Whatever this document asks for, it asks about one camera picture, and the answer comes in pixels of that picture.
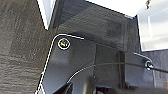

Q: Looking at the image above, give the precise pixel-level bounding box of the thick grey robot limb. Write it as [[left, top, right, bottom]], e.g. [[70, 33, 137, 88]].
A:
[[81, 75, 98, 94]]

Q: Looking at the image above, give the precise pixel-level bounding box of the thin robot base cable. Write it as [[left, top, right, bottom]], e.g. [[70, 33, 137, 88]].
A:
[[66, 60, 168, 84]]

